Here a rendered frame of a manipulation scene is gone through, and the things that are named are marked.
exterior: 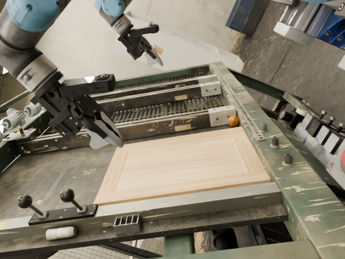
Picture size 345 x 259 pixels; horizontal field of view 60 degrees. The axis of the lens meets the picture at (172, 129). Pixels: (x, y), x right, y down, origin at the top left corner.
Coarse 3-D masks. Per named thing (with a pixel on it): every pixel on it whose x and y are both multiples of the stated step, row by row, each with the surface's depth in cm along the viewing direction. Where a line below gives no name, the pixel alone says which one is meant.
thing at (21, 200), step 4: (20, 196) 80; (24, 196) 80; (28, 196) 80; (20, 200) 79; (24, 200) 79; (28, 200) 79; (32, 200) 81; (20, 204) 79; (24, 204) 79; (28, 204) 79; (24, 208) 80; (32, 208) 83; (36, 208) 85; (36, 212) 85; (40, 212) 86; (44, 212) 88; (40, 216) 88; (44, 216) 88
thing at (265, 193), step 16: (208, 192) 87; (224, 192) 86; (240, 192) 84; (256, 192) 83; (272, 192) 82; (112, 208) 88; (128, 208) 87; (144, 208) 85; (160, 208) 84; (176, 208) 84; (192, 208) 84; (208, 208) 84; (224, 208) 84; (240, 208) 84; (16, 224) 89; (48, 224) 87; (64, 224) 87; (80, 224) 87; (96, 224) 87; (112, 224) 87; (0, 240) 89
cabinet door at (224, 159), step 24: (144, 144) 132; (168, 144) 128; (192, 144) 124; (216, 144) 120; (240, 144) 116; (120, 168) 115; (144, 168) 112; (168, 168) 109; (192, 168) 106; (216, 168) 103; (240, 168) 101; (264, 168) 98; (120, 192) 99; (144, 192) 97; (168, 192) 94; (192, 192) 93
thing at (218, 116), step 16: (0, 112) 142; (16, 112) 143; (192, 112) 144; (208, 112) 140; (224, 112) 139; (128, 128) 142; (144, 128) 142; (160, 128) 142; (192, 128) 142; (32, 144) 146; (48, 144) 146; (64, 144) 146; (80, 144) 146
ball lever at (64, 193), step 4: (68, 188) 80; (64, 192) 78; (68, 192) 78; (72, 192) 79; (60, 196) 78; (64, 196) 78; (68, 196) 78; (72, 196) 79; (64, 200) 78; (68, 200) 78; (72, 200) 82; (76, 204) 84; (80, 208) 86; (84, 208) 87; (80, 212) 87
